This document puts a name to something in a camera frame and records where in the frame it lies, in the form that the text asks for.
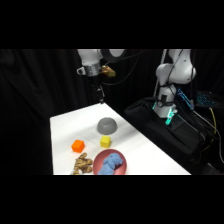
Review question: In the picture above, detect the orange cube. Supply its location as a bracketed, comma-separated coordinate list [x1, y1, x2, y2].
[71, 139, 86, 154]

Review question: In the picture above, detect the black robot stand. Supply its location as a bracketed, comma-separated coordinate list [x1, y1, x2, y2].
[123, 96, 224, 176]

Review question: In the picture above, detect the red bowl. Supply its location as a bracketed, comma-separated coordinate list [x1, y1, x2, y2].
[92, 148, 129, 176]

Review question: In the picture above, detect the black curtain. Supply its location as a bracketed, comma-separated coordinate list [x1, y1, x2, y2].
[0, 49, 224, 176]

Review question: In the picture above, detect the blue plush toy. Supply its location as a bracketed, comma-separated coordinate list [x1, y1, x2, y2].
[97, 153, 125, 176]

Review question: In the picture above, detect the yellow cable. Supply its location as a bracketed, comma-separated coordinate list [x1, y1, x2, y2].
[199, 107, 220, 152]

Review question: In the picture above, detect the grey upturned bowl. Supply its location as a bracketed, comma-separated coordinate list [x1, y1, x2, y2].
[96, 117, 119, 135]

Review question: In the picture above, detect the blue-lit electronics box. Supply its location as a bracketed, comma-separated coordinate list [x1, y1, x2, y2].
[176, 87, 222, 110]

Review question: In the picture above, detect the yellowish wrist cable connector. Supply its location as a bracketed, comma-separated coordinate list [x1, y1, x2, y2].
[100, 65, 117, 79]

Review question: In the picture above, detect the brown plush toy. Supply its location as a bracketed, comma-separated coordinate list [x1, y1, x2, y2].
[70, 152, 94, 176]

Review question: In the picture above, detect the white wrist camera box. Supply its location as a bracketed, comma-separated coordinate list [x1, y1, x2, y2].
[76, 66, 87, 76]

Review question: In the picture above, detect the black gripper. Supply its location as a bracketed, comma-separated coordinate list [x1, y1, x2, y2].
[88, 74, 106, 104]

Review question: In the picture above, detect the small green light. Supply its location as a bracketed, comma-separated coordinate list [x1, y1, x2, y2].
[165, 107, 178, 127]

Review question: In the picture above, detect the yellow cube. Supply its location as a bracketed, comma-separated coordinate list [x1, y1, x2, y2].
[99, 135, 113, 149]

